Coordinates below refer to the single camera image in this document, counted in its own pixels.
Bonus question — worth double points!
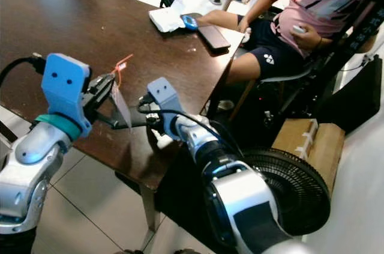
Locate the seated person pink shirt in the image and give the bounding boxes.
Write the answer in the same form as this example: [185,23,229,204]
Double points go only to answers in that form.
[195,0,384,86]

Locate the black smartphone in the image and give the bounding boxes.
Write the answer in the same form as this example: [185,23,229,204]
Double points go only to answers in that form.
[197,24,232,52]

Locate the seated person right hand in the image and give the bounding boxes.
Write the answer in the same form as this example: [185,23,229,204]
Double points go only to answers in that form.
[237,17,251,35]

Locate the seated person left hand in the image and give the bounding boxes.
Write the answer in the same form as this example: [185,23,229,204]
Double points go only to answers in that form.
[288,23,322,49]

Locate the small blue device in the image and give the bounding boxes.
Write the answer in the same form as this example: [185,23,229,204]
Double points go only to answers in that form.
[182,16,199,31]

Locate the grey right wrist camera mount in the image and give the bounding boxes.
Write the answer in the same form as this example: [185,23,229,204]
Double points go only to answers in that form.
[146,76,185,142]

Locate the black round fan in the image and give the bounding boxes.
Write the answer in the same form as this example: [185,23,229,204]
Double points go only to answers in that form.
[240,148,332,237]

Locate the dark brown wooden table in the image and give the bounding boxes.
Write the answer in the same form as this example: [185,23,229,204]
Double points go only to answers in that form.
[0,0,247,192]

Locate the black chair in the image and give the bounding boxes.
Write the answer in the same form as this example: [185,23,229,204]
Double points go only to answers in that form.
[216,0,384,122]

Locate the cardboard box white straps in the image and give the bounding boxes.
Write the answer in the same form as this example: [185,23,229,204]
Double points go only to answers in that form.
[271,118,346,193]

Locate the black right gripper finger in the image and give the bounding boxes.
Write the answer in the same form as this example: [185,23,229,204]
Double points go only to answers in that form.
[113,113,149,130]

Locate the white paper bag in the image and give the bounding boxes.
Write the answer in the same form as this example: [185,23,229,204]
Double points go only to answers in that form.
[148,0,187,33]

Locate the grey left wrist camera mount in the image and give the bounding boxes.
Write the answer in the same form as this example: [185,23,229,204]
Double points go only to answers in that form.
[40,53,95,141]

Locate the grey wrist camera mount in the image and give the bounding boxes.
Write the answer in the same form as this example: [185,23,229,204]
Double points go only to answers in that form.
[146,76,185,142]
[40,53,95,141]

